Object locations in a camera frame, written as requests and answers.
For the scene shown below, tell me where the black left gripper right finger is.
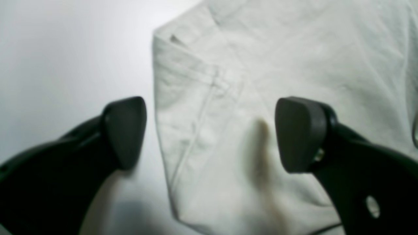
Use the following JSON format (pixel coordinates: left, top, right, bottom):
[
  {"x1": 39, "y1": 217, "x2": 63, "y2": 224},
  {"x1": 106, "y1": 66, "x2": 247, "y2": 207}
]
[{"x1": 275, "y1": 97, "x2": 418, "y2": 235}]

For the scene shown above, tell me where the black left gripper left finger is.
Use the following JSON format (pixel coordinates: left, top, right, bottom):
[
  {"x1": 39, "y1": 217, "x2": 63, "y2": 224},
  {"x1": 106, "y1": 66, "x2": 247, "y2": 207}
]
[{"x1": 0, "y1": 96, "x2": 147, "y2": 235}]

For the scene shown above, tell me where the beige t-shirt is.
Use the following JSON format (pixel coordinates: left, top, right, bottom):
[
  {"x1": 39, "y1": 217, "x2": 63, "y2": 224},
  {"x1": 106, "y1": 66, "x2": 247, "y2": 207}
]
[{"x1": 153, "y1": 0, "x2": 417, "y2": 235}]

